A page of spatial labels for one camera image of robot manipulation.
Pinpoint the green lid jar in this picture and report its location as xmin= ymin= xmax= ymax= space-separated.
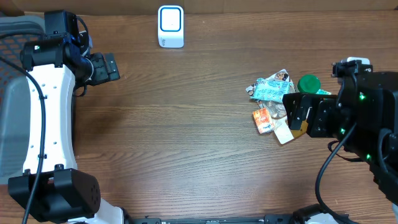
xmin=297 ymin=74 xmax=321 ymax=94

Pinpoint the brown mushroom snack bag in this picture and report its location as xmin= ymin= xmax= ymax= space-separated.
xmin=246 ymin=69 xmax=303 ymax=144

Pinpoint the small teal tissue pack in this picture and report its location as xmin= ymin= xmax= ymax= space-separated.
xmin=317 ymin=89 xmax=331 ymax=95

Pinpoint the teal wet wipes pack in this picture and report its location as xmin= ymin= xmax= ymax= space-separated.
xmin=251 ymin=78 xmax=295 ymax=103

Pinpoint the orange tissue pack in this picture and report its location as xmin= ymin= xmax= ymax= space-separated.
xmin=252 ymin=108 xmax=274 ymax=134

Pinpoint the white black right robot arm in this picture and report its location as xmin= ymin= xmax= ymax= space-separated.
xmin=283 ymin=69 xmax=397 ymax=223

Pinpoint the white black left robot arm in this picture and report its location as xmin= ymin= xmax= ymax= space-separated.
xmin=8 ymin=10 xmax=132 ymax=223

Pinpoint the white barcode scanner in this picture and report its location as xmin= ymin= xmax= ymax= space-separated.
xmin=157 ymin=5 xmax=184 ymax=49

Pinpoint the black mesh basket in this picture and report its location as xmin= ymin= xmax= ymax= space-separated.
xmin=0 ymin=14 xmax=77 ymax=186

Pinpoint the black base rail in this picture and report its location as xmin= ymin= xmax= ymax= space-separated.
xmin=124 ymin=203 xmax=352 ymax=224

